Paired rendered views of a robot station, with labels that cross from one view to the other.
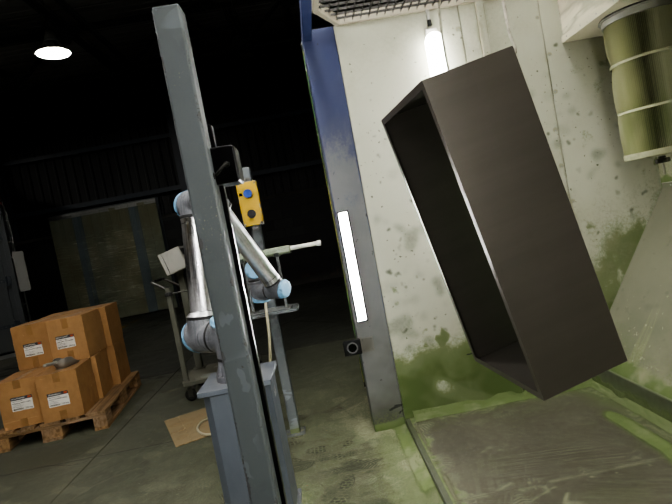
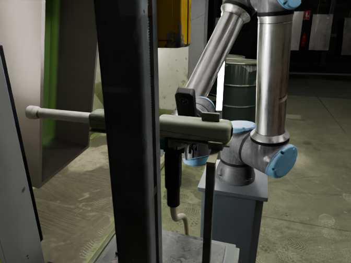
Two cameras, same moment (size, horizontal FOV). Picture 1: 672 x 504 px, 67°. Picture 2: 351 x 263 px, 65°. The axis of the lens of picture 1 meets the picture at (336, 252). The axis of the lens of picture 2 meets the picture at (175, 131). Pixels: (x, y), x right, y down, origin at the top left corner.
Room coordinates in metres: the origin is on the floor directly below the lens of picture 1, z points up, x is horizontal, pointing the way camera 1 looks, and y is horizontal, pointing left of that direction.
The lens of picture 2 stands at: (3.41, 0.62, 1.32)
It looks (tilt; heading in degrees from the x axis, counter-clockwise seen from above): 21 degrees down; 199
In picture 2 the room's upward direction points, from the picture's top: straight up
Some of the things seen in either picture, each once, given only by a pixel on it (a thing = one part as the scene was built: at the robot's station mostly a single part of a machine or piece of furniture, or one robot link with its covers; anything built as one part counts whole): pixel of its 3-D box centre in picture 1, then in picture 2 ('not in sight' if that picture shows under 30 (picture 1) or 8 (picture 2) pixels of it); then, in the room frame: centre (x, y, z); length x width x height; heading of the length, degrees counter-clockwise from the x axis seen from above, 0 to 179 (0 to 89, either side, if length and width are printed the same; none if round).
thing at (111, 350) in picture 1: (106, 362); not in sight; (4.78, 2.33, 0.33); 0.38 x 0.29 x 0.36; 9
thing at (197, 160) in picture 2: (260, 290); (195, 145); (2.58, 0.41, 0.95); 0.12 x 0.09 x 0.12; 52
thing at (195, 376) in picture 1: (207, 315); not in sight; (4.38, 1.19, 0.64); 0.73 x 0.50 x 1.27; 94
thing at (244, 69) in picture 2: not in sight; (237, 92); (-0.60, 0.21, 0.44); 0.59 x 0.58 x 0.89; 17
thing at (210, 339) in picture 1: (229, 334); (239, 141); (2.19, 0.52, 0.83); 0.17 x 0.15 x 0.18; 52
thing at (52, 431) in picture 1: (77, 406); not in sight; (4.37, 2.45, 0.07); 1.20 x 0.80 x 0.14; 9
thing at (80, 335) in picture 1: (77, 334); not in sight; (4.36, 2.31, 0.69); 0.38 x 0.29 x 0.36; 4
